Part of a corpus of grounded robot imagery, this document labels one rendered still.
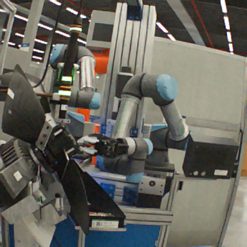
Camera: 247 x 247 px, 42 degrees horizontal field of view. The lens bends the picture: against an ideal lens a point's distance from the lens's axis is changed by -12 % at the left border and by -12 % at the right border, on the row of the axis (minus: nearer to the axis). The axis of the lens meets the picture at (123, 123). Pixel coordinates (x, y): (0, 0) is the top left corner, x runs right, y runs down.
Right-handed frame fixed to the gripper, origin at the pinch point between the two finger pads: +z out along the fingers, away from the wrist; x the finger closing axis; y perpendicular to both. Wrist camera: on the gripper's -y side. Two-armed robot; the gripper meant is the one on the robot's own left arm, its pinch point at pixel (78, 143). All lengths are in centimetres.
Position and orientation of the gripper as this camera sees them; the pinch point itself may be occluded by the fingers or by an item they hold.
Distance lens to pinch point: 140.1
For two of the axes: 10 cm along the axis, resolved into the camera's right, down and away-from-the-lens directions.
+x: -1.9, 9.7, 1.4
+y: 6.2, 2.3, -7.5
